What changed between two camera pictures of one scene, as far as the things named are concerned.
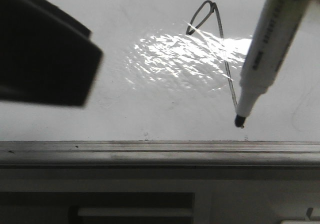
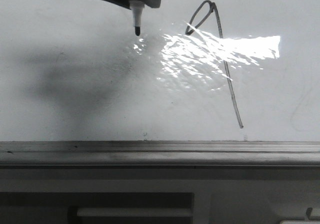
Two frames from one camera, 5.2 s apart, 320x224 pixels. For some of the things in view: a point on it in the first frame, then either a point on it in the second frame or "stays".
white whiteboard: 171,67 stays
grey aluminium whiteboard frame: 221,152 stays
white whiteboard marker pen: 282,16 to 137,4
